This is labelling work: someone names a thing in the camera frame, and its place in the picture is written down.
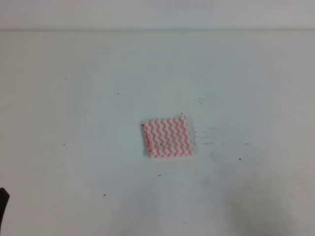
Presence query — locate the pink white wavy-striped towel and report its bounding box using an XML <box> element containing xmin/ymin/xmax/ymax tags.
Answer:
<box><xmin>141</xmin><ymin>114</ymin><xmax>194</xmax><ymax>159</ymax></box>

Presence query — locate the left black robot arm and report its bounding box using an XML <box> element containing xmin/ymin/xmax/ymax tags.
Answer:
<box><xmin>0</xmin><ymin>187</ymin><xmax>10</xmax><ymax>225</ymax></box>

